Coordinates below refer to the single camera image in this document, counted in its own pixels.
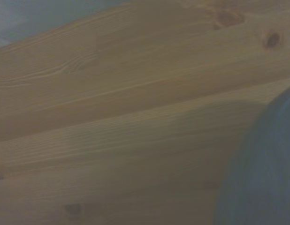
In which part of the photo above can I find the dark round plate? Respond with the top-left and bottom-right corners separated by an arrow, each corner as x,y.
214,84 -> 290,225

